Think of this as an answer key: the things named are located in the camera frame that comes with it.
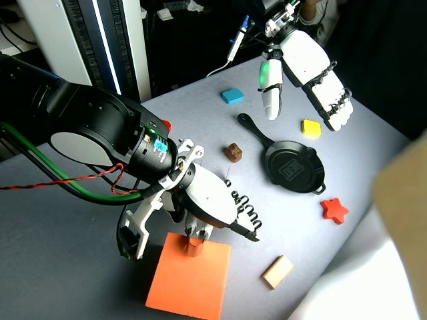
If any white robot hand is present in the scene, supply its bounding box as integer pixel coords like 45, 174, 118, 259
257, 28, 354, 132
170, 163, 263, 243

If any brown toy meat chunk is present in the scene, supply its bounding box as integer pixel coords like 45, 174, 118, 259
224, 142, 244, 163

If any black cast iron skillet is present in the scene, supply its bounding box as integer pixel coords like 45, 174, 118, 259
236, 113, 327, 195

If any person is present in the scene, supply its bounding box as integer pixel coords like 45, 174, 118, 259
298, 0, 341, 47

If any yellow block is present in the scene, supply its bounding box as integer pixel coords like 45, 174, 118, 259
301, 119, 322, 139

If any blue block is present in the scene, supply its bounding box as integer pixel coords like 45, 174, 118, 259
221, 87, 246, 105

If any orange box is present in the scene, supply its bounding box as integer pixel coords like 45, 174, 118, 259
145, 232, 232, 320

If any tan wooden rectangular block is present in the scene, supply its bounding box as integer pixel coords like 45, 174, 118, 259
261, 255, 295, 290

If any red star block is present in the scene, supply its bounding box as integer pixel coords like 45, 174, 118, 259
320, 197, 350, 225

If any grey table cloth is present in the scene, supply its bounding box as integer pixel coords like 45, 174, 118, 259
0, 55, 412, 320

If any white cloth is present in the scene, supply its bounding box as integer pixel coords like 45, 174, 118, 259
290, 206, 422, 320

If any brown cardboard sheet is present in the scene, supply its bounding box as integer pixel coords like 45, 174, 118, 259
372, 129, 427, 277

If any white adapter with cable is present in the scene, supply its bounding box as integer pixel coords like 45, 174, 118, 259
205, 15, 251, 78

